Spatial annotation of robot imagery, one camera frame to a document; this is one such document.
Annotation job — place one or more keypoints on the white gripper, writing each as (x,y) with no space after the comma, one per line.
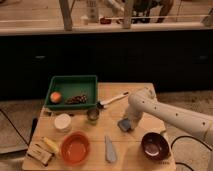
(134,116)

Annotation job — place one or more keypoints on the blue sponge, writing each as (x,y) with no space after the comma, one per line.
(124,125)

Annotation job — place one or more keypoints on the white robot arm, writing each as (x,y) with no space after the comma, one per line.
(144,100)

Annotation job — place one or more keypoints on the small metal cup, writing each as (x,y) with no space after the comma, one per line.
(93,114)

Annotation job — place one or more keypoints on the white paper cup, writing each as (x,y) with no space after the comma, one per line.
(63,123)

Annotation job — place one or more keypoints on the dark brown bowl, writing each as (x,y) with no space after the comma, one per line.
(155,146)

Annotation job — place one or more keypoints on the grey blue spatula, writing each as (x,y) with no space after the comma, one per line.
(110,152)

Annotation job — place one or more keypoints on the brown grape bunch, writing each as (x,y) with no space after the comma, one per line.
(76,99)

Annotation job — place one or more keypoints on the orange plastic bowl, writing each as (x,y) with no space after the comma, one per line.
(75,148)

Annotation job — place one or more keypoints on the green plastic tray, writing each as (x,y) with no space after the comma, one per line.
(71,86)

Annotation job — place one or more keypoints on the orange peach fruit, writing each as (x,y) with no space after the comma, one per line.
(55,97)

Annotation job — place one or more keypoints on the yellow banana toy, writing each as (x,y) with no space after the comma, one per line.
(52,145)

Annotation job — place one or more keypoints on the wooden block toy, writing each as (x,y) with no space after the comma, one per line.
(40,154)

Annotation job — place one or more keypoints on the red object background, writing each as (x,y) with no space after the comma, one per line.
(105,21)

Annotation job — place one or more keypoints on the white handled brush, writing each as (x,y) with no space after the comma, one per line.
(103,104)

